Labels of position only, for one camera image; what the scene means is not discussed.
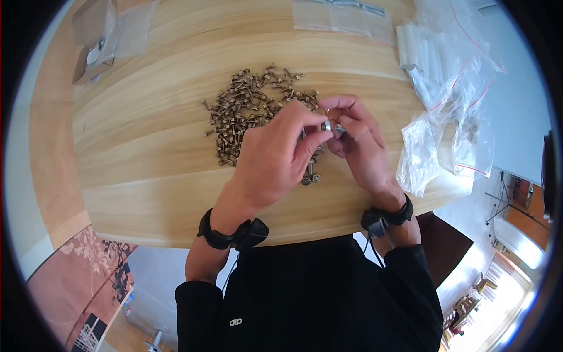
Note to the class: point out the person's left hand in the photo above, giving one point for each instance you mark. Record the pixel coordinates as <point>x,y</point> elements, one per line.
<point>268,158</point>

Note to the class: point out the person's right hand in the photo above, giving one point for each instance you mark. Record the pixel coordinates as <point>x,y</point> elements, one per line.
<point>367,154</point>

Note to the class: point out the person's right index finger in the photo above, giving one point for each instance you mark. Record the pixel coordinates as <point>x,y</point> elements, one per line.
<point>347,103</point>

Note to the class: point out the person's left thumb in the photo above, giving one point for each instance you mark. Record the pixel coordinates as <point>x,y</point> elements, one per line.
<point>314,143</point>

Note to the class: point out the person's left index finger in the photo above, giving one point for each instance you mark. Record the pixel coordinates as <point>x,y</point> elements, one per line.
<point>303,113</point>

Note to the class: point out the person's right fingers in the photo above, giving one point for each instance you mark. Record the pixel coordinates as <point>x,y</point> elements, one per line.
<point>338,146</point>

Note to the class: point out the person's right thumb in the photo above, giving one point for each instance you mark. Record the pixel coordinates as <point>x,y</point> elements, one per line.
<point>354,125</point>

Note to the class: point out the silver bolt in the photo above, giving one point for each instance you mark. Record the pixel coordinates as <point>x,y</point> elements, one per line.
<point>339,128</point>

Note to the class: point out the silver nut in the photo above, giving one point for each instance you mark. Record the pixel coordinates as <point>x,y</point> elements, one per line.
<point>326,126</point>

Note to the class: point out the assembled bronze bolts heap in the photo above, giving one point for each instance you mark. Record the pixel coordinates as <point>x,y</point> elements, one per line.
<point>310,175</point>

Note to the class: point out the pile of bronze screws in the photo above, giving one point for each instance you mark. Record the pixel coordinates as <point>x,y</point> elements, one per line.
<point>244,108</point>

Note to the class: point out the crumpled clear plastic bag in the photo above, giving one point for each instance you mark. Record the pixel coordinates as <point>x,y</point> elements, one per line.
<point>418,154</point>

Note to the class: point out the flat clear bag with bolts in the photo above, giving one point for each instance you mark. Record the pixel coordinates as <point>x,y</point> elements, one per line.
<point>347,20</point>

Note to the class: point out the black wrist band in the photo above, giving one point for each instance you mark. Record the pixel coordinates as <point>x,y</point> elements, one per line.
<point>228,235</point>
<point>380,220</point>

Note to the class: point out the bag of white tubes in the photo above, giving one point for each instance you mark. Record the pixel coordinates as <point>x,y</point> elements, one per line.
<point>418,53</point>

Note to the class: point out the small clear red-zip bag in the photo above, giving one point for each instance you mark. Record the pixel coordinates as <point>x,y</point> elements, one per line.
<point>473,145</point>

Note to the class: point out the large clear red-zip bag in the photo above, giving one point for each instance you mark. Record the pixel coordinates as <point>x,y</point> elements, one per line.
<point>462,31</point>

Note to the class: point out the person's body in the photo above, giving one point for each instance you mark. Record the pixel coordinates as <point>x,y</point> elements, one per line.
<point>316,299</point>

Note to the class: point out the black tripod stand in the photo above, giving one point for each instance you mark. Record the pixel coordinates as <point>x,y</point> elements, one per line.
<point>499,198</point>

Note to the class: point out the wooden figurines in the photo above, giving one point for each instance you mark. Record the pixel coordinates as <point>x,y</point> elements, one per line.
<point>468,303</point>

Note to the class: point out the bright window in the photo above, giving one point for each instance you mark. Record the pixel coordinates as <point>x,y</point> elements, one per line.
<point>506,299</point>

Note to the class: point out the brown cardboard box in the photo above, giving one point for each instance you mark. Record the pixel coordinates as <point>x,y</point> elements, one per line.
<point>83,48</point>

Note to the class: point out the small round glass table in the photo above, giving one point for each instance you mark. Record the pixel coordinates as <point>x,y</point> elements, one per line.
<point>156,339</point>

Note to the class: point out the floral patterned rug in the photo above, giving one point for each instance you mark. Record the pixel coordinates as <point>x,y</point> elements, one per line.
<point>83,281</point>

